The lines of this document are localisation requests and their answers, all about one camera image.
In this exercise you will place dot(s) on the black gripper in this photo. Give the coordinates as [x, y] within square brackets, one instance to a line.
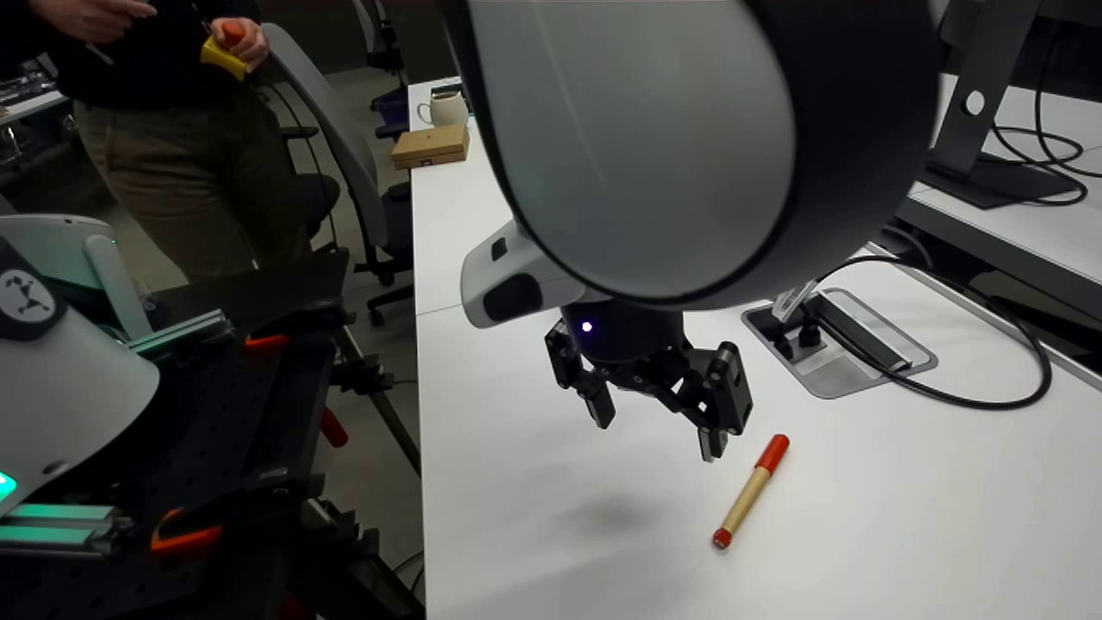
[642, 348]

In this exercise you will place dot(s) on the wooden pen with red caps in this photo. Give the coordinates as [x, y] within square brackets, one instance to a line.
[750, 495]

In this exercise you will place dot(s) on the yellow orange hand controller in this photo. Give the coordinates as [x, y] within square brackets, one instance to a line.
[224, 58]

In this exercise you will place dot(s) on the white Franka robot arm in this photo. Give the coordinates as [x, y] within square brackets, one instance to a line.
[633, 139]

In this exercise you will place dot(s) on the small white round cup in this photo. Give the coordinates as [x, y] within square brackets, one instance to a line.
[441, 108]

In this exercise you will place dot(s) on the person's left hand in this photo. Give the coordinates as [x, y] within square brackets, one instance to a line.
[247, 40]

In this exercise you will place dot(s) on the person's right hand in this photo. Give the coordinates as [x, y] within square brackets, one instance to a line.
[90, 18]

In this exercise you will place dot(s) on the black diagonal table strut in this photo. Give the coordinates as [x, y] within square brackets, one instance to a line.
[385, 408]

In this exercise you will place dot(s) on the black clamp with orange grip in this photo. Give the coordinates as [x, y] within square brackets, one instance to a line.
[267, 342]
[190, 539]
[332, 427]

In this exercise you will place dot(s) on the brown cardboard box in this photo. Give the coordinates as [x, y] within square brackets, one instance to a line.
[432, 145]

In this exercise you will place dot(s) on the grey monitor stand with base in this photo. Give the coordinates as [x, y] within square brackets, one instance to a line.
[1010, 178]

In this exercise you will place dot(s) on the aluminium extrusion bar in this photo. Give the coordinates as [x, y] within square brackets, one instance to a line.
[57, 525]
[176, 332]

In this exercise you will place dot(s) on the person in dark sweater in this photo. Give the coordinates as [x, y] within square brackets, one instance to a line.
[175, 150]

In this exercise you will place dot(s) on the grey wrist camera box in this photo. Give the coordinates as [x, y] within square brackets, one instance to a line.
[506, 280]

